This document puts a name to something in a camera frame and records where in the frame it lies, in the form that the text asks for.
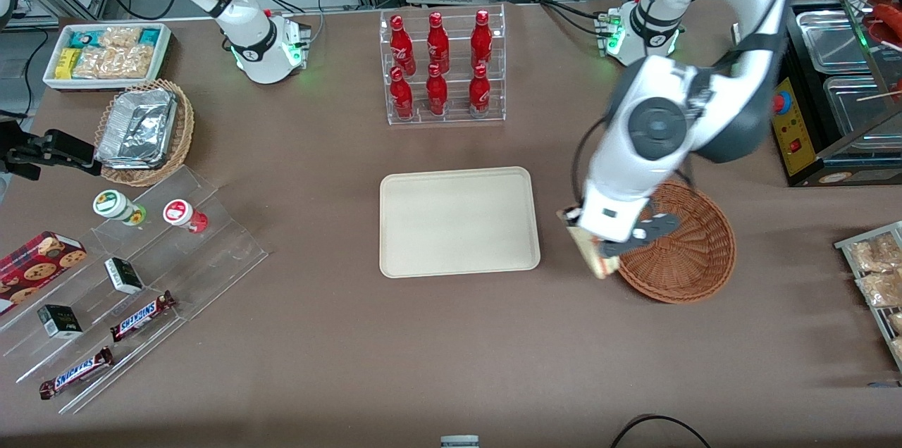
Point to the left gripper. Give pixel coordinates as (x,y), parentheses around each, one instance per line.
(571,221)

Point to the triangle sandwich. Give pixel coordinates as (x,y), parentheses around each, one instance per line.
(595,261)

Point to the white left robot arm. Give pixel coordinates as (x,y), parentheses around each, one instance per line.
(747,4)

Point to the round brown wicker basket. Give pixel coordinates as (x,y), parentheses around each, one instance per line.
(697,258)

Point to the light wicker basket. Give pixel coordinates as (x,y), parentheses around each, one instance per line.
(184,124)

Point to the beige plastic tray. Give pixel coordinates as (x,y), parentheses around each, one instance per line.
(458,222)

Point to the cup with green lid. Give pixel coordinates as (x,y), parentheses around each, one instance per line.
(113,204)

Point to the stacked foil containers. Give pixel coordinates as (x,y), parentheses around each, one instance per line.
(137,127)

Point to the white rectangular snack bin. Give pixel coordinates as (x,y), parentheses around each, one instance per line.
(49,78)

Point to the yellow snack pack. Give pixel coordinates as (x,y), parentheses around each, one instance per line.
(67,63)

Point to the clear bag of nuts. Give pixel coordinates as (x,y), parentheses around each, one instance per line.
(135,60)
(95,64)
(120,36)

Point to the red cookie box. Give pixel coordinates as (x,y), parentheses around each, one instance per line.
(35,268)

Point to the teal snack pack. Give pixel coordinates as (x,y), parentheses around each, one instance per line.
(84,39)
(149,36)

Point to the cup with red lid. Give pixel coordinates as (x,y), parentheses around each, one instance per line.
(180,213)

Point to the small black box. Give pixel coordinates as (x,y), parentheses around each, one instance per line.
(60,322)
(124,276)

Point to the Snickers chocolate bar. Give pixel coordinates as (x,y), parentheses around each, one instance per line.
(76,373)
(141,316)

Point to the clear acrylic stepped display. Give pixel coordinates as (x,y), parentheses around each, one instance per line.
(218,258)

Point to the red cola bottle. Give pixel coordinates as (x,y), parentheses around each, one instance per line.
(437,43)
(436,93)
(402,96)
(481,41)
(399,43)
(479,93)

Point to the clear acrylic bottle rack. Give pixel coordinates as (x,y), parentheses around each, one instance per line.
(458,110)

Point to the black food warmer machine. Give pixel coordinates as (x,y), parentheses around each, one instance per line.
(795,125)

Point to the small grey device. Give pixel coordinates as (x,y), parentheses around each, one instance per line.
(459,442)

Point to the clear snack bag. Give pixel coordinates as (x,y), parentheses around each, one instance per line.
(875,254)
(882,289)
(897,322)
(898,349)

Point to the steel food pan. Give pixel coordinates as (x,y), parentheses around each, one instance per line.
(835,39)
(863,113)

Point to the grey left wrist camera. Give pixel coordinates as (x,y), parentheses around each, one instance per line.
(652,228)

